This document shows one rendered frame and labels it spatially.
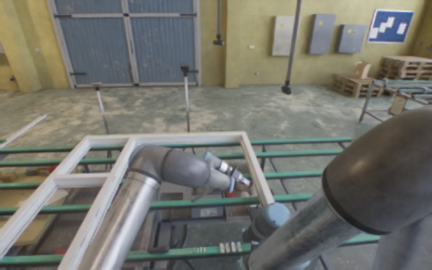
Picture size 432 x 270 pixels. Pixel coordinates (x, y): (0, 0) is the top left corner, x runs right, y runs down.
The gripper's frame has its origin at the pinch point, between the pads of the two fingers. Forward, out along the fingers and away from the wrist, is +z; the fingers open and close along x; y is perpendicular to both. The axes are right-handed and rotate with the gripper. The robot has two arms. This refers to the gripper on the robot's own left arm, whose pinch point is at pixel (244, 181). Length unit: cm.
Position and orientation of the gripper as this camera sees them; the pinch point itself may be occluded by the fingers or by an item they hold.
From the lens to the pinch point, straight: 151.1
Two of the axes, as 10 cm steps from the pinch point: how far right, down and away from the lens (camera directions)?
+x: -4.4, 1.5, 8.9
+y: 4.2, -8.4, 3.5
